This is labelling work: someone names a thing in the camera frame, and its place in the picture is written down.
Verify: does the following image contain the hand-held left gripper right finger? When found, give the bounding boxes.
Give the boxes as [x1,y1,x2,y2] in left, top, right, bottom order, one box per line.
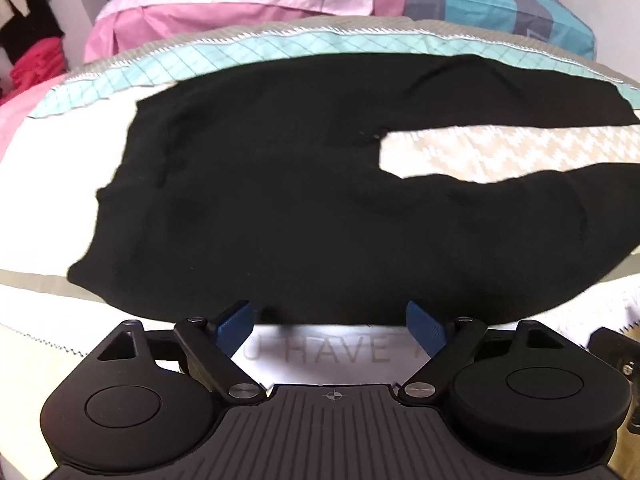
[400,300,558,403]

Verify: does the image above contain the blue grey striped bedsheet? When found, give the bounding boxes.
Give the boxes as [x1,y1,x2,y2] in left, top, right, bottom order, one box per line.
[385,0,598,61]

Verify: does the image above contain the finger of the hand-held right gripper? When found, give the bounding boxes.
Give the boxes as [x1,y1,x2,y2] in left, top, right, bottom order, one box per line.
[586,326,640,378]

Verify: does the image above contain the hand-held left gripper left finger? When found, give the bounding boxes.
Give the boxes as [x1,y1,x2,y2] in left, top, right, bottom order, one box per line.
[97,300,268,403]

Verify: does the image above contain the dark hanging clothes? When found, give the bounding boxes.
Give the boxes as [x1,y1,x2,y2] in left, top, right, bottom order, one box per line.
[0,0,66,66]

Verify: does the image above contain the patterned teal beige bedsheet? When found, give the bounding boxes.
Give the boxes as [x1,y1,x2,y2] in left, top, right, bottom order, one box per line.
[0,17,640,480]

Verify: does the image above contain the black pants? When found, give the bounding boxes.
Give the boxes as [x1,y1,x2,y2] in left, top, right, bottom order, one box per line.
[67,52,640,326]

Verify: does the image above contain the pile of red clothes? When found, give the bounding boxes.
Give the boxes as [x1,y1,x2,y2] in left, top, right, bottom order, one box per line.
[10,35,68,96]

